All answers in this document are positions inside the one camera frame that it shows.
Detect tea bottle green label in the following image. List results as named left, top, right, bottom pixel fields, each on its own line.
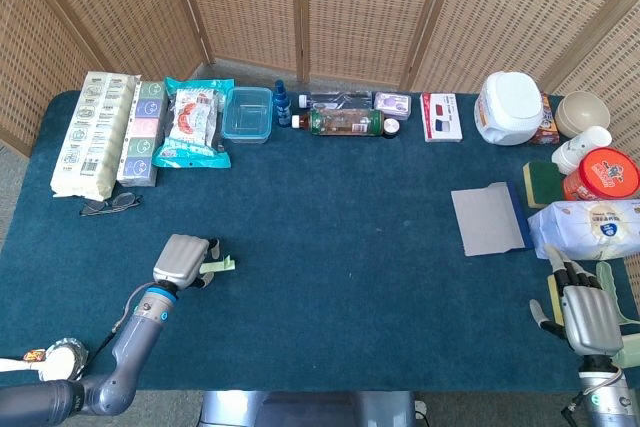
left=291, top=107, right=385, bottom=137

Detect foil cup white filling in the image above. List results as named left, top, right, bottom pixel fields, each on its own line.
left=38, top=337, right=90, bottom=382

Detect blue spray bottle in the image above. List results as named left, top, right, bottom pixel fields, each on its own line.
left=272, top=79, right=293, bottom=128

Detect beige bowl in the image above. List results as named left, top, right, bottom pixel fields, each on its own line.
left=554, top=90, right=611, bottom=139

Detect cream tissue pack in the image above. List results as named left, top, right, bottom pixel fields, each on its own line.
left=49, top=70, right=142, bottom=201

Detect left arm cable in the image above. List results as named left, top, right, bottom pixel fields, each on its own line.
left=84, top=285, right=154, bottom=366

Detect wicker folding screen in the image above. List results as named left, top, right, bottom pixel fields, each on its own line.
left=0, top=0, right=640, bottom=308

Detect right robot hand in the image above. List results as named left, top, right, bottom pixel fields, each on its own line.
left=529, top=244, right=626, bottom=357

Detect white box red blue print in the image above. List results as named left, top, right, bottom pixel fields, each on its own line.
left=419, top=92, right=464, bottom=143

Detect orange printed box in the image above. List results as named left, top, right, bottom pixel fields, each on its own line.
left=529, top=92, right=561, bottom=146

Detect purple plastic box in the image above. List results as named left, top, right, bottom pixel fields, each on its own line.
left=373, top=91, right=413, bottom=121

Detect white detergent jug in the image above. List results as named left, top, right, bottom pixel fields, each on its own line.
left=473, top=71, right=545, bottom=147

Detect teal snack bag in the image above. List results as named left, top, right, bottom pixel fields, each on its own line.
left=151, top=76, right=235, bottom=169

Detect red lid canister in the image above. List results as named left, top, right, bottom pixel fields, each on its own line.
left=562, top=147, right=640, bottom=202

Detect clear container blue rim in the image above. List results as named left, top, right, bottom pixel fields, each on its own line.
left=220, top=86, right=274, bottom=145

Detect black eyeglasses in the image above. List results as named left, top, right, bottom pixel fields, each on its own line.
left=78, top=191, right=144, bottom=218

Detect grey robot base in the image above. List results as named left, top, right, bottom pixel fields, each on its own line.
left=199, top=390, right=417, bottom=427

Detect pale green lint roller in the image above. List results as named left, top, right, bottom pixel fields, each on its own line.
left=594, top=260, right=640, bottom=371

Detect blue felt table cover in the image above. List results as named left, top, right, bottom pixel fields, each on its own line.
left=0, top=90, right=640, bottom=392

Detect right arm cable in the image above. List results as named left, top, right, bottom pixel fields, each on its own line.
left=560, top=391, right=586, bottom=427

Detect pastel tissue packet bundle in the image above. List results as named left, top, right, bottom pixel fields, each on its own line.
left=115, top=79, right=169, bottom=188

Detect light green block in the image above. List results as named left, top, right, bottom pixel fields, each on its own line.
left=198, top=259, right=237, bottom=276

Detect green yellow sponge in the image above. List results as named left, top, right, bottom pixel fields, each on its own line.
left=522, top=160, right=566, bottom=210
left=546, top=274, right=566, bottom=326

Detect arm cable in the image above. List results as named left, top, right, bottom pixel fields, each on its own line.
left=84, top=285, right=154, bottom=366
left=560, top=391, right=586, bottom=427

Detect white paper towel bag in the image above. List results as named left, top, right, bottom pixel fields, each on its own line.
left=527, top=199, right=640, bottom=262

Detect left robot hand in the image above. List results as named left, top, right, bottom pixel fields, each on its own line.
left=152, top=233, right=222, bottom=291

